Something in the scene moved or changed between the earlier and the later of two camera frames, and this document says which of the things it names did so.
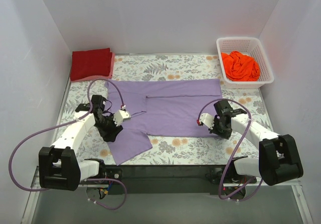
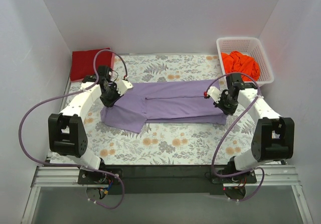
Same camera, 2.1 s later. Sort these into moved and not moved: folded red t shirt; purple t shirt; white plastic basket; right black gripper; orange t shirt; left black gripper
Moved: purple t shirt; right black gripper; left black gripper
Not moved: folded red t shirt; white plastic basket; orange t shirt
